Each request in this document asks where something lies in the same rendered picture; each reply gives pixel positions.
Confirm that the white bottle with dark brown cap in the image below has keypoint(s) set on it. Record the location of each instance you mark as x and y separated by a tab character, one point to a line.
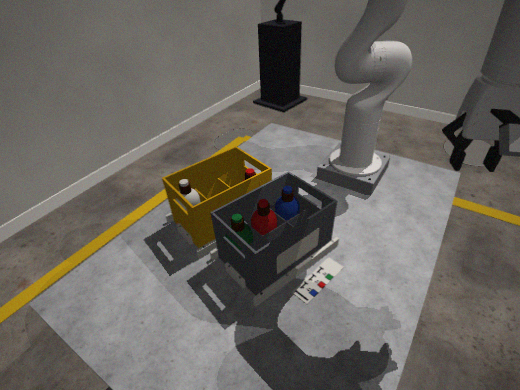
189	193

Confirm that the white paper pick list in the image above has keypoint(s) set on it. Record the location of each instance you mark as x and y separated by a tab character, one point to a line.
317	280

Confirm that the blue bottle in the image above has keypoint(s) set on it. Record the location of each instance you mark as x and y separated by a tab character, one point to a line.
287	206

